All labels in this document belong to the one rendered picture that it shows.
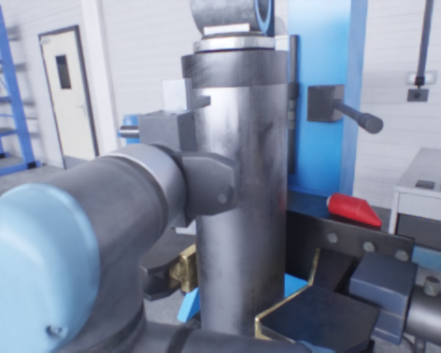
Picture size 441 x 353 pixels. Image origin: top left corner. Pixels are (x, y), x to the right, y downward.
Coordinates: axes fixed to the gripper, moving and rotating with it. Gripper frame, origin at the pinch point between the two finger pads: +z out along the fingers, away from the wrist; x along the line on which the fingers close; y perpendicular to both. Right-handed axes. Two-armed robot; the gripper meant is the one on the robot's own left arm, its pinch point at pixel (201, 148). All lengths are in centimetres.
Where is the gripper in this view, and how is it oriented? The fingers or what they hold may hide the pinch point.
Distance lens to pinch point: 48.2
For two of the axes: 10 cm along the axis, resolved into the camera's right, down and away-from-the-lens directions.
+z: 2.7, -3.1, 9.1
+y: -9.6, -0.4, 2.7
